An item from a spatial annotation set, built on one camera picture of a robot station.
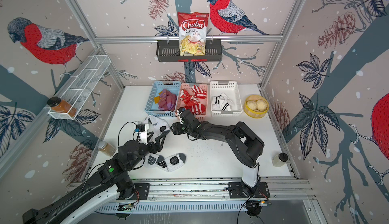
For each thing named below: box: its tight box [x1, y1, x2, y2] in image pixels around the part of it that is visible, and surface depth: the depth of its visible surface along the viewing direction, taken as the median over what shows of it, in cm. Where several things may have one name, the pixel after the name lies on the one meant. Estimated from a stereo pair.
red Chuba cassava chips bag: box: [177, 11, 210, 56], surface depth 87 cm
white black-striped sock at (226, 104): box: [219, 92, 234, 111], surface depth 105 cm
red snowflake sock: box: [179, 89, 194, 109], surface depth 112 cm
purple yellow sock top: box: [158, 88, 178, 111], surface depth 105 cm
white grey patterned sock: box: [143, 152, 187, 172], surface depth 83 cm
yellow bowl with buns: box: [243, 94, 269, 119], surface depth 103 cm
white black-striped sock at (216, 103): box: [211, 94, 222, 111], surface depth 107 cm
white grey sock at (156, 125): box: [142, 115, 171, 142], surface depth 99 cm
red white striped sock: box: [191, 84, 208, 99], surface depth 113 cm
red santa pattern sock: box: [189, 96, 207, 116], surface depth 106 cm
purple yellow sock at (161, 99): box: [153, 88, 169, 105], surface depth 112 cm
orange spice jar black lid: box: [47, 96, 77, 118], surface depth 63 cm
